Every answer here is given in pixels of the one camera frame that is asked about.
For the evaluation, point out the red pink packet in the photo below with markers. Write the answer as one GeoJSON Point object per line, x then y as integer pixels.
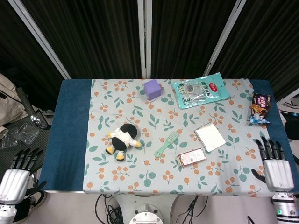
{"type": "Point", "coordinates": [191, 157]}

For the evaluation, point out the floral print tablecloth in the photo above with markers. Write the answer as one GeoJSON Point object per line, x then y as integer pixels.
{"type": "Point", "coordinates": [163, 179]}

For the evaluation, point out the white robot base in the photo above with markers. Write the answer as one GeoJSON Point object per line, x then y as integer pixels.
{"type": "Point", "coordinates": [146, 213]}

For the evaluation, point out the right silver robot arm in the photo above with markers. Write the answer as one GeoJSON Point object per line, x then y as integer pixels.
{"type": "Point", "coordinates": [286, 207]}

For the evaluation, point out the black white plush toy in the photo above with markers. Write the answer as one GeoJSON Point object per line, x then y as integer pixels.
{"type": "Point", "coordinates": [123, 142]}

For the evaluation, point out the teal cleaning cloth package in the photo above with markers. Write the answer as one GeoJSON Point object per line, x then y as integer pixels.
{"type": "Point", "coordinates": [201, 91]}

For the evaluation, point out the black office chair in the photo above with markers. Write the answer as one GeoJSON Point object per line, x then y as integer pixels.
{"type": "Point", "coordinates": [26, 102]}

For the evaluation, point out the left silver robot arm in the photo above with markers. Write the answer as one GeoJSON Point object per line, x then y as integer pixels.
{"type": "Point", "coordinates": [7, 213]}

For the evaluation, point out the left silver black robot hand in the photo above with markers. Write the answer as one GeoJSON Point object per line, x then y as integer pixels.
{"type": "Point", "coordinates": [14, 184]}

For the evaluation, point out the brown blue snack wrapper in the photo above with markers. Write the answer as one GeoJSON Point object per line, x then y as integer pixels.
{"type": "Point", "coordinates": [260, 107]}

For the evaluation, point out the green plastic brush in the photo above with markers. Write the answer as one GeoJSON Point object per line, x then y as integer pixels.
{"type": "Point", "coordinates": [167, 144]}

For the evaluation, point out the clear plastic tray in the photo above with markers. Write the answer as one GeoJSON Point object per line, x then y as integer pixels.
{"type": "Point", "coordinates": [25, 133]}

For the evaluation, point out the beige jacket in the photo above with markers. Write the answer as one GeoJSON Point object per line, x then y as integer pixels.
{"type": "Point", "coordinates": [10, 102]}

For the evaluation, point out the blue table cloth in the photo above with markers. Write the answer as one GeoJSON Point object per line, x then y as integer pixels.
{"type": "Point", "coordinates": [65, 130]}

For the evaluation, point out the purple foam cube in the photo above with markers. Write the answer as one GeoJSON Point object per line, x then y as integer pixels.
{"type": "Point", "coordinates": [153, 89]}

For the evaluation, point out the white frame post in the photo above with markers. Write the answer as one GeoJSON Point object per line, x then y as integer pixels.
{"type": "Point", "coordinates": [39, 38]}
{"type": "Point", "coordinates": [144, 39]}
{"type": "Point", "coordinates": [224, 39]}

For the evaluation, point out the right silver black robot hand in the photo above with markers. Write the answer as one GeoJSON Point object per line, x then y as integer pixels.
{"type": "Point", "coordinates": [278, 172]}

